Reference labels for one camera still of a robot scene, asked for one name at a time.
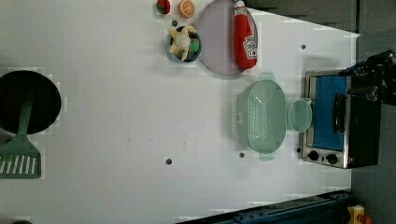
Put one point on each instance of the grey round plate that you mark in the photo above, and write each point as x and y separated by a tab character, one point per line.
215	27

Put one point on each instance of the blue metal frame rail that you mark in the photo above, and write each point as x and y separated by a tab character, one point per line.
326	208

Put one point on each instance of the yellow red emergency button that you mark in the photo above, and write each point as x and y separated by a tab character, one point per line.
358	216

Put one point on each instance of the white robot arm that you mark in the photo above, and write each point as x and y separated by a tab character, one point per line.
374	78

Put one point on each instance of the red strawberry toy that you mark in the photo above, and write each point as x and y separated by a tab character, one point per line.
163	6

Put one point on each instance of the small mint green cup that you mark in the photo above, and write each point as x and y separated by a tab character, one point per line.
300	115

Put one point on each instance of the black round pan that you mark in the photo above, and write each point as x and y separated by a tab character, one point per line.
47	101

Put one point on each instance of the green toy in bowl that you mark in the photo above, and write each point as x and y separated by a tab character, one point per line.
194	45

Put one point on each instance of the red ketchup bottle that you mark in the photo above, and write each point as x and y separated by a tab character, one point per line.
244	45

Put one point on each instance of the silver toaster oven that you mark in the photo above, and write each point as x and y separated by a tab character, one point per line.
345	128

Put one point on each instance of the blue bowl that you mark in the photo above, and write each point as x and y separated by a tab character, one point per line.
192	56

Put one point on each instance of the cream plush bunny toy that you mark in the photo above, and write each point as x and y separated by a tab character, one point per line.
181	41

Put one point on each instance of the orange slice toy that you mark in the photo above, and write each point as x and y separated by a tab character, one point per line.
186	8

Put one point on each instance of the mint green plastic strainer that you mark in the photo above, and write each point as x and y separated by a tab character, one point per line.
261	116

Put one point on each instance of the green slotted spatula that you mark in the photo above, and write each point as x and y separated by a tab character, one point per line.
20	159

